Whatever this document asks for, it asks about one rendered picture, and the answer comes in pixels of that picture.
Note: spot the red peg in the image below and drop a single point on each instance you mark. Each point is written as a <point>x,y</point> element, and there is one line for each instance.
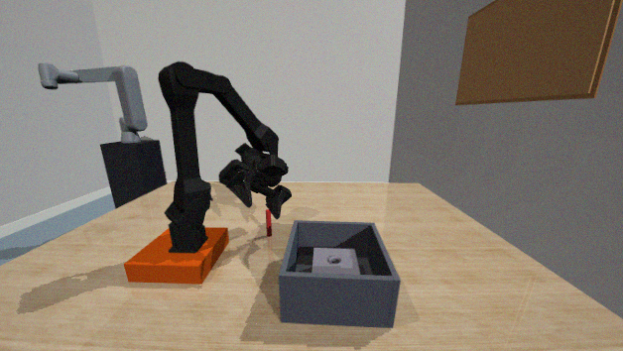
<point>268,223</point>

